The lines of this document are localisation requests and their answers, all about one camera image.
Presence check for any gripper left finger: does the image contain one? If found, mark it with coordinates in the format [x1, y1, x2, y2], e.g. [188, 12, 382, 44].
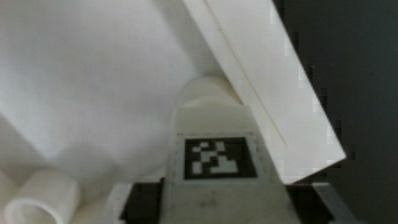
[99, 182, 163, 224]

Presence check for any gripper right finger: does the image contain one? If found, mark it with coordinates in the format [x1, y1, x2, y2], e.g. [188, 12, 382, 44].
[286, 182, 362, 224]

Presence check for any white square tabletop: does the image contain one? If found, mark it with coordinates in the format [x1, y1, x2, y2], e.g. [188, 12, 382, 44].
[0, 0, 344, 224]

